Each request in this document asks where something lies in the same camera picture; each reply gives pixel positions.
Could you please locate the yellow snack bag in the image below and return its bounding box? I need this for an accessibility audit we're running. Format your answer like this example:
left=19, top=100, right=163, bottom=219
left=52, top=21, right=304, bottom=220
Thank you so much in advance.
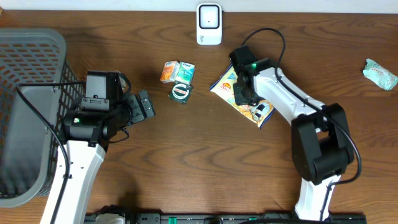
left=210, top=65, right=275, bottom=129

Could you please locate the round tape roll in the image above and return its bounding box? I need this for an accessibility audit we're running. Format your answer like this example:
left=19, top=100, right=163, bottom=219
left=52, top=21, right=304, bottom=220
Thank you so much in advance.
left=169, top=82, right=193, bottom=105

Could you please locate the orange small carton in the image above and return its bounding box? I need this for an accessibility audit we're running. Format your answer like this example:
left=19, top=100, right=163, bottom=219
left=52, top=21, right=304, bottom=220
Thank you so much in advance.
left=160, top=60, right=180, bottom=83

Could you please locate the teal small carton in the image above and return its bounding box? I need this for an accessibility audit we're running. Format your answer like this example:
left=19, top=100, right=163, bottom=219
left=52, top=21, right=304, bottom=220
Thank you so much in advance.
left=175, top=62, right=195, bottom=85

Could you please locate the mint green pack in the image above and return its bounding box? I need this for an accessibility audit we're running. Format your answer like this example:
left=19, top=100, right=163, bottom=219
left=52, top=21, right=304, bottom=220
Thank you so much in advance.
left=363, top=58, right=397, bottom=91

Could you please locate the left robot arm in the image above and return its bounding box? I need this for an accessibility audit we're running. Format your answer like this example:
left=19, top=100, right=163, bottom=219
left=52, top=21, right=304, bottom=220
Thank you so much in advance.
left=41, top=71, right=155, bottom=223

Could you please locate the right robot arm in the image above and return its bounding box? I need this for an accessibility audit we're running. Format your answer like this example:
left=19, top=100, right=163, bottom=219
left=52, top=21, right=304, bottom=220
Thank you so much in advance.
left=229, top=45, right=354, bottom=221

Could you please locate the white barcode scanner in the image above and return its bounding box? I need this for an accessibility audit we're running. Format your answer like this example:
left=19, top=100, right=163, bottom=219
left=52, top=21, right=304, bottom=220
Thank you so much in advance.
left=197, top=3, right=223, bottom=45

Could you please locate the grey plastic shopping basket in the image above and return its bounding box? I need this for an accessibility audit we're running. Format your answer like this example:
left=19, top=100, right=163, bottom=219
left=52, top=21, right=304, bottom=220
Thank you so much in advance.
left=1, top=29, right=84, bottom=208

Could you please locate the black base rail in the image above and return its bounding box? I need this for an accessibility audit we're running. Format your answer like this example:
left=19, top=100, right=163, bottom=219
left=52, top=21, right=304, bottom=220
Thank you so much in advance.
left=83, top=212, right=368, bottom=224

